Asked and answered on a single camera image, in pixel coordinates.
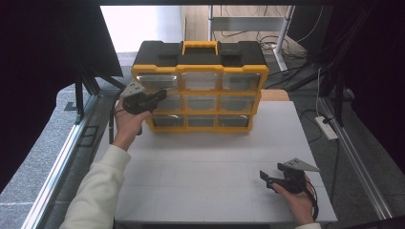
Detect bundle of black floor cables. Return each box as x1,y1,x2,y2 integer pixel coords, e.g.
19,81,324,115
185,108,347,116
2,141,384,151
257,31,323,92

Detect person's right hand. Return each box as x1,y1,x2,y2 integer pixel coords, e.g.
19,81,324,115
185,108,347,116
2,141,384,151
271,175,317,227

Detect white cable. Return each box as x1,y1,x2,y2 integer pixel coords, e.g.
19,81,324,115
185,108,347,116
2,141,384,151
315,67,323,118

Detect set of clear drawers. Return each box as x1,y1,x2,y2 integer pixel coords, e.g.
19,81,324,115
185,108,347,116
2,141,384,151
137,72,263,128

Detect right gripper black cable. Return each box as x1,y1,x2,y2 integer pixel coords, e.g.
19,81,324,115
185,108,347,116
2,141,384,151
305,180,320,222

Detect yellow black organizer cabinet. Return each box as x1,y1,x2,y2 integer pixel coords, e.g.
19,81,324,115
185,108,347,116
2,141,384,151
131,40,270,134

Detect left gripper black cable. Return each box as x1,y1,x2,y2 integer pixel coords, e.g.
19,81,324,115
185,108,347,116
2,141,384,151
107,90,126,146

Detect white power strip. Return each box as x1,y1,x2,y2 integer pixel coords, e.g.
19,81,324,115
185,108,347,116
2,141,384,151
314,115,339,141

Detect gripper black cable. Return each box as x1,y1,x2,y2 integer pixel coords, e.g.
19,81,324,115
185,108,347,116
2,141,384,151
107,90,126,146
305,180,320,222

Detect black metal stand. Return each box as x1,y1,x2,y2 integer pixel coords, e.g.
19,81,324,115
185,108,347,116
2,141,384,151
331,71,347,128
64,68,129,126

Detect person's left hand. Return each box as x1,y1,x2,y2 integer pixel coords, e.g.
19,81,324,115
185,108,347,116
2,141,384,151
112,97,155,153

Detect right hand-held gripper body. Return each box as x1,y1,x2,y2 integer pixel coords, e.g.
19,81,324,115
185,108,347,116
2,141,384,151
272,157,321,196

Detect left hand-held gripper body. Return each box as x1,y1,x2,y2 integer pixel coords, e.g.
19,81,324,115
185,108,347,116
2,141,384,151
119,78,158,116

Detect grey metal desk frame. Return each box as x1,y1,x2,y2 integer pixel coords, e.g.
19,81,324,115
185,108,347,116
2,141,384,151
207,4,296,73

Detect black curtain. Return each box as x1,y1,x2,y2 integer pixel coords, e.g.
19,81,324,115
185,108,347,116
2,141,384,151
318,0,405,176
0,0,124,194

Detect clear plastic organizer drawer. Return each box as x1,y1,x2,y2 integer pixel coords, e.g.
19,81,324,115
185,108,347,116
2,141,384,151
152,94,183,113

